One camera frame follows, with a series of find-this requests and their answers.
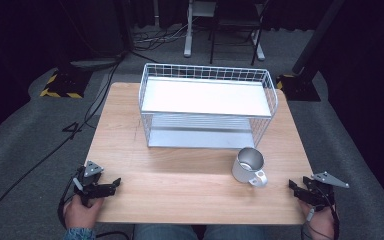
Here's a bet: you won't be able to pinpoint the left hand-held gripper cable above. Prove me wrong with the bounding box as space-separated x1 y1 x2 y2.
57 168 85 231

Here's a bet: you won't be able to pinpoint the bundle of floor cables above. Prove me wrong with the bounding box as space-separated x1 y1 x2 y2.
132 19 198 53

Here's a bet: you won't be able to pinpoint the person's legs in jeans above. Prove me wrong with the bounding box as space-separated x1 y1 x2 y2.
133 223 267 240

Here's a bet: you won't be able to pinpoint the black slanted pole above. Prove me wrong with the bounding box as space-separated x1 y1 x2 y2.
291 0 346 76

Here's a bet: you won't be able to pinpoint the long black floor cable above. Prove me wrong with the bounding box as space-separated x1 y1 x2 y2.
0 56 123 231

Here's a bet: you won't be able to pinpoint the hand-held gripper cable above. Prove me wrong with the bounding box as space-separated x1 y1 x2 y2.
57 168 85 231
300 184 342 240

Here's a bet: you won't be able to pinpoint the white metal stand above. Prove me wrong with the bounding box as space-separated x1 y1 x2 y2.
183 0 266 62

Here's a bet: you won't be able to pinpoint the right hand-held gripper cable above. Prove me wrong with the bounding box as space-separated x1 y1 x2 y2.
300 184 342 240

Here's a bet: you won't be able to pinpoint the white wire shelf rack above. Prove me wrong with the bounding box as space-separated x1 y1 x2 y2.
137 62 280 150

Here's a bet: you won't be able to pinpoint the silver metal cup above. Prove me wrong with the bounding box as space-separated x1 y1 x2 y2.
231 146 269 188

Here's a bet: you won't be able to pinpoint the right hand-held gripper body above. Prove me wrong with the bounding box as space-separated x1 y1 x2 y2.
300 171 350 213

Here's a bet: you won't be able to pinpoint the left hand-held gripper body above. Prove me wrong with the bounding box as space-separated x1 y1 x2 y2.
72 160 117 208

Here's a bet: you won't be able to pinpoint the person's left hand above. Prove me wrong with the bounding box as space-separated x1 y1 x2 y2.
63 194 105 231

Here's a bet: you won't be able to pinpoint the black base with hazard tape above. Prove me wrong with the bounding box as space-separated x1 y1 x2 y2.
39 68 94 100
275 72 322 103

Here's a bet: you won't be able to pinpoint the person's right hand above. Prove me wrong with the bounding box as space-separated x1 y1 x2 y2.
298 199 336 240

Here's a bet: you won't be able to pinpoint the black metal chair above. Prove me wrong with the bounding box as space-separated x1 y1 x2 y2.
208 0 271 67

